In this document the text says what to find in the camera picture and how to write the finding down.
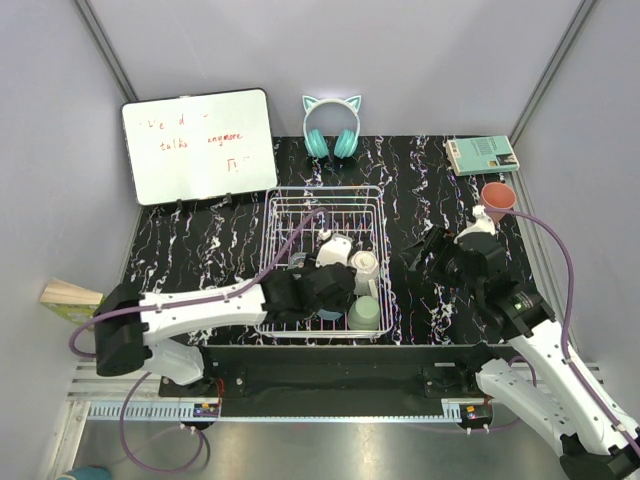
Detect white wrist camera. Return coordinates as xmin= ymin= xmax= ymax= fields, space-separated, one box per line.
xmin=454 ymin=205 xmax=496 ymax=243
xmin=316 ymin=230 xmax=353 ymax=267

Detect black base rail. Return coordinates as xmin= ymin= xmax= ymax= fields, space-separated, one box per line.
xmin=159 ymin=345 xmax=515 ymax=420

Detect blue plastic cup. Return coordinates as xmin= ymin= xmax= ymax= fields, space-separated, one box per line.
xmin=317 ymin=309 xmax=344 ymax=322

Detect teal book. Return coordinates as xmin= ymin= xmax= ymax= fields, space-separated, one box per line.
xmin=445 ymin=136 xmax=520 ymax=176

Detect white slotted cable duct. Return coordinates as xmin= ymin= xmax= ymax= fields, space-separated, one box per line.
xmin=88 ymin=401 xmax=221 ymax=422

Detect white ceramic mug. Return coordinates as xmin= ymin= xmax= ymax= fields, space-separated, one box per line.
xmin=349 ymin=250 xmax=379 ymax=299

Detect green plastic cup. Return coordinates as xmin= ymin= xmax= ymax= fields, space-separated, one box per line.
xmin=347 ymin=296 xmax=380 ymax=331

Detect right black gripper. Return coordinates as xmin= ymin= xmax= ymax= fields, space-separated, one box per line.
xmin=399 ymin=223 xmax=483 ymax=301

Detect black marble pattern mat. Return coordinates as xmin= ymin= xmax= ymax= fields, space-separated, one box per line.
xmin=113 ymin=134 xmax=535 ymax=347

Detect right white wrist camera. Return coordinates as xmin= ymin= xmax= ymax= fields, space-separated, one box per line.
xmin=454 ymin=205 xmax=496 ymax=243

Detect teal cat-ear headphones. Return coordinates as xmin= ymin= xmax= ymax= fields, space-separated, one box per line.
xmin=301 ymin=94 xmax=362 ymax=159

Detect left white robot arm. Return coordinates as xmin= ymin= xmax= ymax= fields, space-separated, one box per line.
xmin=92 ymin=263 xmax=356 ymax=396

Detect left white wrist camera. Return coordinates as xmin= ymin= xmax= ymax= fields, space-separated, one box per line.
xmin=316 ymin=230 xmax=353 ymax=267

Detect white wire dish rack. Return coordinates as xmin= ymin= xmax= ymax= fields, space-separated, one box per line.
xmin=258 ymin=185 xmax=396 ymax=340

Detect clear faceted glass cup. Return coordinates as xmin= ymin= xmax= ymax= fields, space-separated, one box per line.
xmin=288 ymin=252 xmax=316 ymax=270

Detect pink plastic cup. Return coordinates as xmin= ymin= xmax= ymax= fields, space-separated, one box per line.
xmin=480 ymin=182 xmax=517 ymax=211

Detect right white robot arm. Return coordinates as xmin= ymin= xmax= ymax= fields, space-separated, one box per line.
xmin=403 ymin=226 xmax=639 ymax=479

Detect green wooden box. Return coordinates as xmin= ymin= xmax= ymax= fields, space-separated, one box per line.
xmin=39 ymin=278 xmax=105 ymax=325

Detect white dry-erase board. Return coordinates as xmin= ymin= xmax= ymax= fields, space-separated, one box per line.
xmin=121 ymin=88 xmax=278 ymax=206

